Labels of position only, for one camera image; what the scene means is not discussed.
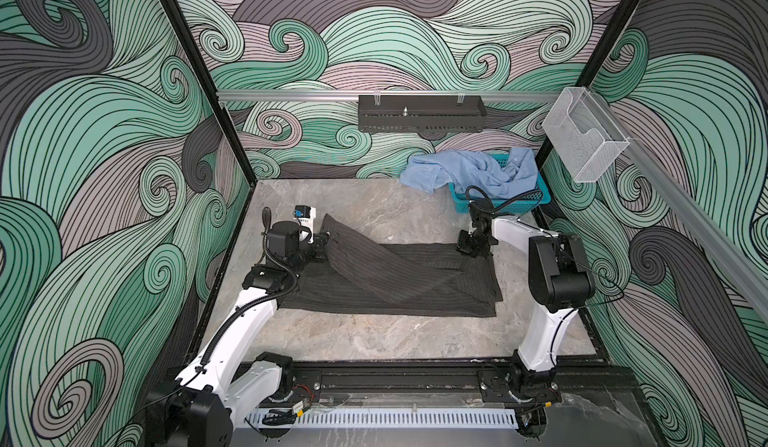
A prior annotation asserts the black corner post right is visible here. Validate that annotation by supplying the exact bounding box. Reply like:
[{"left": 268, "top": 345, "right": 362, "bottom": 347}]
[{"left": 533, "top": 0, "right": 661, "bottom": 170}]

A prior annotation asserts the white slotted cable duct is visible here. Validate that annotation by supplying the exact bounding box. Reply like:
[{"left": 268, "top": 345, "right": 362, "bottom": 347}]
[{"left": 277, "top": 408, "right": 518, "bottom": 430}]

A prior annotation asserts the black corner post left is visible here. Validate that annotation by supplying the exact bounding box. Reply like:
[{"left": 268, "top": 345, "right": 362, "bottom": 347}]
[{"left": 159, "top": 0, "right": 257, "bottom": 189}]

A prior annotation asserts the aluminium horizontal rail back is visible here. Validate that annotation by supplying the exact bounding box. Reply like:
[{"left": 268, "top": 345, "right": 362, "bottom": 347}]
[{"left": 217, "top": 89, "right": 562, "bottom": 105}]

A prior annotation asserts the light blue shirt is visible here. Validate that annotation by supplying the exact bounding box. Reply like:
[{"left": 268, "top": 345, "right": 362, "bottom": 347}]
[{"left": 399, "top": 148, "right": 539, "bottom": 200}]

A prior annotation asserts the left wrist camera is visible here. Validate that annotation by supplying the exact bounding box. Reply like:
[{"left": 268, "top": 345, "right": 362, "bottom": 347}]
[{"left": 294, "top": 205, "right": 316, "bottom": 244}]

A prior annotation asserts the dark grey pinstriped shirt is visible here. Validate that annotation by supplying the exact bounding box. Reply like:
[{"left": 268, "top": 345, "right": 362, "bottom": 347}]
[{"left": 281, "top": 215, "right": 503, "bottom": 318}]

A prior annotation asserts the teal plastic basket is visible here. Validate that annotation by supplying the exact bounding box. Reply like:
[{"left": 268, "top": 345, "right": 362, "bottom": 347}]
[{"left": 448, "top": 151, "right": 550, "bottom": 214}]

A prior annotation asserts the aluminium rail right wall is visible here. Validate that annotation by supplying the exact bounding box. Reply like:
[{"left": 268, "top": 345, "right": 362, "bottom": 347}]
[{"left": 594, "top": 94, "right": 767, "bottom": 319}]

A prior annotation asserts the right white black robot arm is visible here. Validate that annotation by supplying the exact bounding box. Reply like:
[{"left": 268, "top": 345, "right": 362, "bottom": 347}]
[{"left": 457, "top": 186, "right": 624, "bottom": 396}]

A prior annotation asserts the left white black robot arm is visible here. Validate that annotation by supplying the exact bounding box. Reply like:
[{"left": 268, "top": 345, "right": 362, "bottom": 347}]
[{"left": 144, "top": 205, "right": 328, "bottom": 446}]

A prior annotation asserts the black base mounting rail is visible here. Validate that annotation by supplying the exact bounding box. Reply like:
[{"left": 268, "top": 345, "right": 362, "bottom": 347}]
[{"left": 262, "top": 355, "right": 637, "bottom": 407}]

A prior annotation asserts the black perforated metal tray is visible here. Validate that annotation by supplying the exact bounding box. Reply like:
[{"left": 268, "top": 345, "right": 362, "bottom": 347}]
[{"left": 357, "top": 94, "right": 488, "bottom": 135}]

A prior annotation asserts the black corner post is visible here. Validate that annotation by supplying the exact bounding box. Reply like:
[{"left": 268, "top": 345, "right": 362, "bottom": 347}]
[
  {"left": 533, "top": 0, "right": 661, "bottom": 170},
  {"left": 159, "top": 0, "right": 257, "bottom": 189}
]

